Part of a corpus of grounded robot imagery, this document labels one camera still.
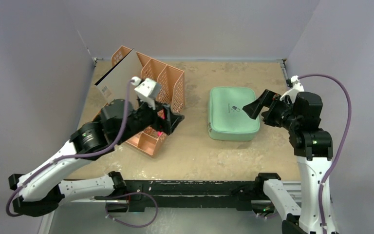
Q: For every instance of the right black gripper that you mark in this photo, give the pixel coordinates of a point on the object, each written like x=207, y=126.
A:
x=271, y=107

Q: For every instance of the grey folder board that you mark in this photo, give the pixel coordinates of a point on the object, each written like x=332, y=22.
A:
x=125, y=65

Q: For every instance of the pink plastic desk organizer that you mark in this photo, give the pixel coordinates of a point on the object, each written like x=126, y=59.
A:
x=172, y=92

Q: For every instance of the black table front rail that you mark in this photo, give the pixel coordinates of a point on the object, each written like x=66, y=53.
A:
x=140, y=194

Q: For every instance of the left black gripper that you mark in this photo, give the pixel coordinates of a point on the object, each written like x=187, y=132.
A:
x=171, y=119

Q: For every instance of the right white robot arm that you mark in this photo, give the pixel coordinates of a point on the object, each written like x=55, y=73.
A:
x=313, y=148

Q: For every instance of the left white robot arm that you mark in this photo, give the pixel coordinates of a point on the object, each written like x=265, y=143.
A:
x=44, y=189

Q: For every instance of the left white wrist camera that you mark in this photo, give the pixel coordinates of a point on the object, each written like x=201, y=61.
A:
x=146, y=90

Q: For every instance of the pink marker pen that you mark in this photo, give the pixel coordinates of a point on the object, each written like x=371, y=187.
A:
x=161, y=128

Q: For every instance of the mint green storage case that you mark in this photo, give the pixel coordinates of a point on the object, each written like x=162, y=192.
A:
x=226, y=118

